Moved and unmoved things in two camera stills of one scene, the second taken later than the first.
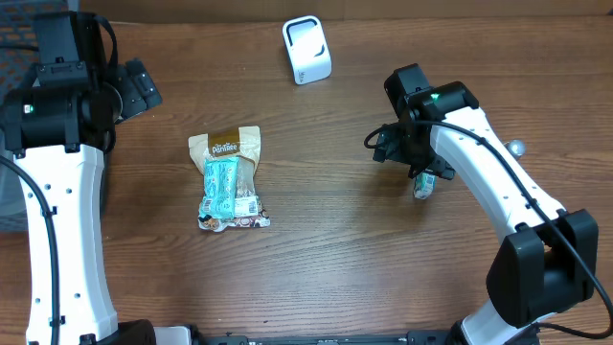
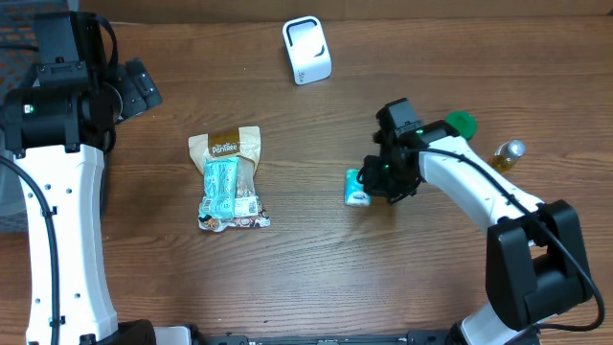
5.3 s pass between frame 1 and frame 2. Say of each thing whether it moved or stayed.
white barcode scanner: stayed
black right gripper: moved
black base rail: stayed
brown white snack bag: stayed
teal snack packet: stayed
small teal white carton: moved
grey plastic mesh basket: stayed
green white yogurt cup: moved
